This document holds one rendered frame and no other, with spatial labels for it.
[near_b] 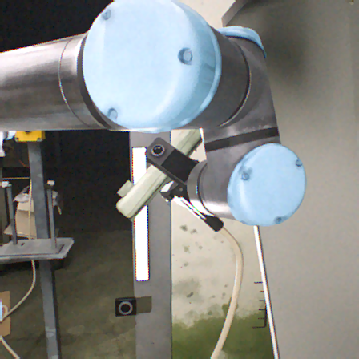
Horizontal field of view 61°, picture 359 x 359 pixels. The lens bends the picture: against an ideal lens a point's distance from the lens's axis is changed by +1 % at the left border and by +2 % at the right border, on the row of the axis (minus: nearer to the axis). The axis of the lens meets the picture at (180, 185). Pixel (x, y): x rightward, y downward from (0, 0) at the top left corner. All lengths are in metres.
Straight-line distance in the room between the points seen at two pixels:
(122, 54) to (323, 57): 0.80
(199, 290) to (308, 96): 1.04
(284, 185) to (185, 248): 1.15
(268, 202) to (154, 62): 0.19
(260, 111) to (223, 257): 1.23
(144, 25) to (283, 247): 0.86
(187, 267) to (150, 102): 1.33
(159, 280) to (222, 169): 1.22
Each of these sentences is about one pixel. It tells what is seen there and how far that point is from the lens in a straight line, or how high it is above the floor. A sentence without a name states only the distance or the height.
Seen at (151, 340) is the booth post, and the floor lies 0.31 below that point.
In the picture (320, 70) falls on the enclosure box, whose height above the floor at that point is 1.51.
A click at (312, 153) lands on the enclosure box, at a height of 1.29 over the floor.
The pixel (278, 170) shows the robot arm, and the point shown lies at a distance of 0.34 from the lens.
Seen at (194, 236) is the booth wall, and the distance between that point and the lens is 1.45.
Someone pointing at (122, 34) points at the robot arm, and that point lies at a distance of 0.23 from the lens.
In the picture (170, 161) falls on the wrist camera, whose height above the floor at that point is 1.31.
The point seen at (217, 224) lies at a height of 1.15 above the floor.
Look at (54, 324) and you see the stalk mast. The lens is 1.95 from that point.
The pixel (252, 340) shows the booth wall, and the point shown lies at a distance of 1.81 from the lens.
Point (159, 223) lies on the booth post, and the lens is 1.41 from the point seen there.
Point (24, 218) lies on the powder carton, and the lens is 3.09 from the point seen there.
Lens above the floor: 1.37
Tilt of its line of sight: 11 degrees down
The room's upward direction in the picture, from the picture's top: straight up
